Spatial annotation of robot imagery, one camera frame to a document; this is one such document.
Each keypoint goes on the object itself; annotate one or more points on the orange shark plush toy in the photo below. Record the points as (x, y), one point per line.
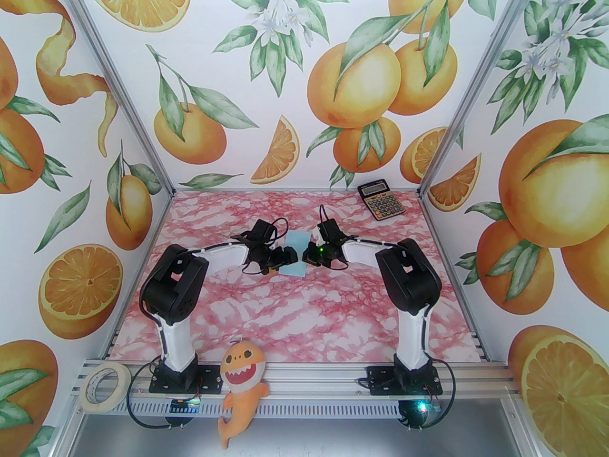
(242, 369)

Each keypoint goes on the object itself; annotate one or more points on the aluminium mounting rail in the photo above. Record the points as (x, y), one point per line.
(309, 374)

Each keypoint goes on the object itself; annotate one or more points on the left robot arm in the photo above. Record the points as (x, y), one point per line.
(173, 283)

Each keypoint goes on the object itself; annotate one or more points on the small blue circuit board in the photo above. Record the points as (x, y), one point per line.
(185, 405)

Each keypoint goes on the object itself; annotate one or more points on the light blue paper sheet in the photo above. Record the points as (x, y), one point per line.
(297, 269)

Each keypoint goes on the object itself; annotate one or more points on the aluminium frame bar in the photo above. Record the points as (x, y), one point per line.
(160, 217)
(285, 190)
(476, 331)

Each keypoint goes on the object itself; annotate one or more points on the black desk calculator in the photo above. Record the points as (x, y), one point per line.
(380, 203)

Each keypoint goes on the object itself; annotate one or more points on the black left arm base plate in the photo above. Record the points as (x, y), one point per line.
(209, 382)

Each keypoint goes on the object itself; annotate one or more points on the beige masking tape roll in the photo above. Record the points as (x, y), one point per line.
(121, 383)

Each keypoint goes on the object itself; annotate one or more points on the aluminium frame post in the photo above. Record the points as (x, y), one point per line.
(109, 79)
(476, 88)

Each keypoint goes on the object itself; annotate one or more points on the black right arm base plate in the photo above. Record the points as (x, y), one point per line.
(378, 381)

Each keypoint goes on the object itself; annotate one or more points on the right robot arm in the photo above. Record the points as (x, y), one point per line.
(409, 274)

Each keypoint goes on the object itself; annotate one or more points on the electronics board green LED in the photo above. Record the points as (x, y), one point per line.
(421, 406)

